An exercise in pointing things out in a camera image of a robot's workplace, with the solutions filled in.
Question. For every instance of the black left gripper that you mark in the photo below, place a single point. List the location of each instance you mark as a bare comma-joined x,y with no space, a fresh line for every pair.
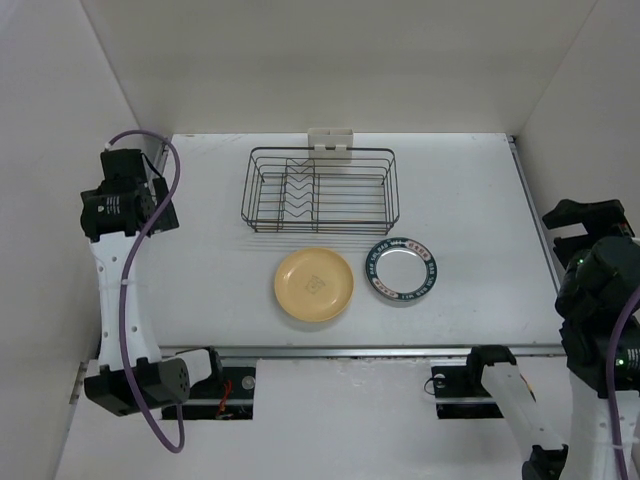
159,194

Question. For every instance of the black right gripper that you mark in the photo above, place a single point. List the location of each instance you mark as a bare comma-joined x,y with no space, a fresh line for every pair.
601,217

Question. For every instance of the yellow plate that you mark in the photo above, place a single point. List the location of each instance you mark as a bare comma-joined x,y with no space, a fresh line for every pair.
314,285

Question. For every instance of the dark green rimmed plate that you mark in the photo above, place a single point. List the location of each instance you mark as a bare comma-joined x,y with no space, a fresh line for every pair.
400,270

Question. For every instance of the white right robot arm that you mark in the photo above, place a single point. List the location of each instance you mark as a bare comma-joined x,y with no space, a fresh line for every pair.
597,302

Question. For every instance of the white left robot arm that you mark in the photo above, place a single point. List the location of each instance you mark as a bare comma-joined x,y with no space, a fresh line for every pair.
112,218

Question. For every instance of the white plastic cutlery holder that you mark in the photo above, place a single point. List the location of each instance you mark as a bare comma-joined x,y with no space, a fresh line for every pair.
330,144

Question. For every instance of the metal wire dish rack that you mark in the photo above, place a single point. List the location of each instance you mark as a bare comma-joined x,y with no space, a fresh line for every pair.
304,190

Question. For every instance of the aluminium front rail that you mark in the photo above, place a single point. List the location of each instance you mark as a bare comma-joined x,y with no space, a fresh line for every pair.
360,352

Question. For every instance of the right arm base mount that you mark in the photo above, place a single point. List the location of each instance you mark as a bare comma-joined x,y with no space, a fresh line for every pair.
462,392

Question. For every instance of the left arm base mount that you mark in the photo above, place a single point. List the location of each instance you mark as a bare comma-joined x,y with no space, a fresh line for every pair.
228,396

